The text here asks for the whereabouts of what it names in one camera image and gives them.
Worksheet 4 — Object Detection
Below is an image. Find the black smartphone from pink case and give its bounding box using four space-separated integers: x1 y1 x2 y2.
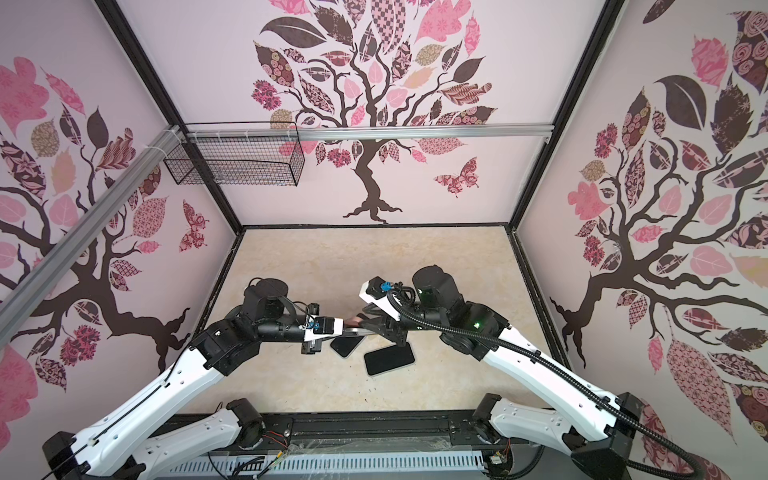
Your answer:
330 328 369 358

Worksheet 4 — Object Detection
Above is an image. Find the pink silicone phone case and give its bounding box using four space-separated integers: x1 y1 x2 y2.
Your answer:
343 316 365 330

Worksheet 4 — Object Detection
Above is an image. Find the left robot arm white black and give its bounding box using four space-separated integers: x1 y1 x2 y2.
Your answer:
42 278 344 479

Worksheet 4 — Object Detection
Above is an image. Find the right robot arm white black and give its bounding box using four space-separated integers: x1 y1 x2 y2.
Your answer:
359 265 642 479

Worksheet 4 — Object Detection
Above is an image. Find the right black smartphone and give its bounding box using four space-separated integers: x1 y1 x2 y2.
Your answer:
364 342 415 376

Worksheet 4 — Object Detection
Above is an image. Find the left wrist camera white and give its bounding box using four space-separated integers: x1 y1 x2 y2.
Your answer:
303 316 344 342

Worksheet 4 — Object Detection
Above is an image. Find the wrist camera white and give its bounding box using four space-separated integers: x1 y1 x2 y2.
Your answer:
303 316 344 342
359 276 402 321

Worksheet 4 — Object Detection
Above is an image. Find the black corrugated cable conduit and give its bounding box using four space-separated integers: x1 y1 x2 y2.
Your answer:
386 287 703 480

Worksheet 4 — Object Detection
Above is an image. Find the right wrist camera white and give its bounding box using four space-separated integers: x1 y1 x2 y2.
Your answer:
359 276 402 321

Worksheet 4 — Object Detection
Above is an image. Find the left camera thin black cable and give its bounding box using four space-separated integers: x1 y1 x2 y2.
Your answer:
248 277 319 325

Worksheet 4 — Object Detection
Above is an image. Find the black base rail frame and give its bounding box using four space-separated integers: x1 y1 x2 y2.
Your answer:
110 407 631 480

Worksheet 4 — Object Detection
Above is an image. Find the white slotted cable duct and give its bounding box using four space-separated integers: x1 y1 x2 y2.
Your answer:
159 451 485 479

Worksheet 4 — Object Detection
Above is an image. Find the black wire basket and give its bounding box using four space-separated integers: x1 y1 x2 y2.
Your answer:
164 120 305 187

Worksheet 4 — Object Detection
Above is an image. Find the aluminium rail back wall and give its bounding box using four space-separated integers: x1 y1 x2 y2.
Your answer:
185 123 554 142

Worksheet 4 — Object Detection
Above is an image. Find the aluminium rail wall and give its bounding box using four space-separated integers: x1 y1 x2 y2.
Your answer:
1 125 183 346
185 123 554 142

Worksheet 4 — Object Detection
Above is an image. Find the aluminium rail left wall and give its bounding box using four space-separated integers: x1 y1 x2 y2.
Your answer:
1 125 183 346

